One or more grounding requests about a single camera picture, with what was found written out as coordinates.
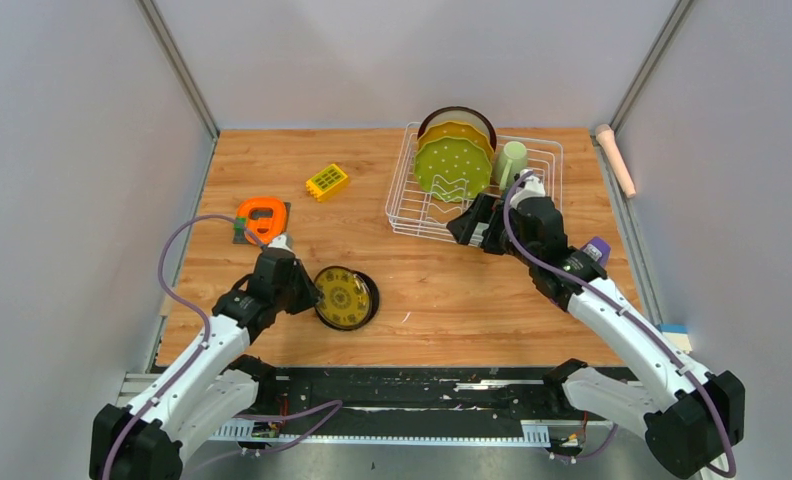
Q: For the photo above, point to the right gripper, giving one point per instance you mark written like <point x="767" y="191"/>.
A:
<point x="485" y="210"/>

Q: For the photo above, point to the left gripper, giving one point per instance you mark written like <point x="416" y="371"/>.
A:
<point x="311" y="292"/>

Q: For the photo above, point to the green dotted plate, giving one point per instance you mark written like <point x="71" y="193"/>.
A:
<point x="452" y="169"/>

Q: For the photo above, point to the yellow patterned black-rimmed plate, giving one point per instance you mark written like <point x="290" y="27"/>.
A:
<point x="343" y="298"/>

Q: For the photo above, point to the yellow dotted plate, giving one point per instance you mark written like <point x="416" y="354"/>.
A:
<point x="456" y="129"/>

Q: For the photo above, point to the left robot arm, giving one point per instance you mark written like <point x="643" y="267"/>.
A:
<point x="154" y="435"/>

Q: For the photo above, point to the orange toy on grey base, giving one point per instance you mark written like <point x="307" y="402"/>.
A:
<point x="265" y="217"/>

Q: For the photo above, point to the light green mug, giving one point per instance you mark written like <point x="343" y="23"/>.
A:
<point x="511" y="160"/>

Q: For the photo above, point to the yellow toy brick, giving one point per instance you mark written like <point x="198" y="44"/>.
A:
<point x="327" y="183"/>

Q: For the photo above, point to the brown-rimmed white plate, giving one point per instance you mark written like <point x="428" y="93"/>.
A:
<point x="461" y="114"/>

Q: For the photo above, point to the purple metronome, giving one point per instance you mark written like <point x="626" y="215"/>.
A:
<point x="598" y="249"/>

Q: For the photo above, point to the blue and white toy brick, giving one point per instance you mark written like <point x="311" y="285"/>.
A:
<point x="678" y="336"/>

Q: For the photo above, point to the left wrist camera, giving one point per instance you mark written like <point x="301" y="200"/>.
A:
<point x="282" y="241"/>

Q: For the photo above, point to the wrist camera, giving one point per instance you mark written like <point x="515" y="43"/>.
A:
<point x="282" y="241"/>
<point x="527" y="186"/>

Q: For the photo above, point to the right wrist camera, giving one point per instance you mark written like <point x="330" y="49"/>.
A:
<point x="527" y="186"/>

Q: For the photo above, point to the white wire dish rack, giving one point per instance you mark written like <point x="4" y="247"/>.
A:
<point x="422" y="208"/>

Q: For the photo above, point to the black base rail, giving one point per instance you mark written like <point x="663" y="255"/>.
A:
<point x="420" y="402"/>

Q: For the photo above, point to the beige cylinder handle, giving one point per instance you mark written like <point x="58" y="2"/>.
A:
<point x="606" y="138"/>

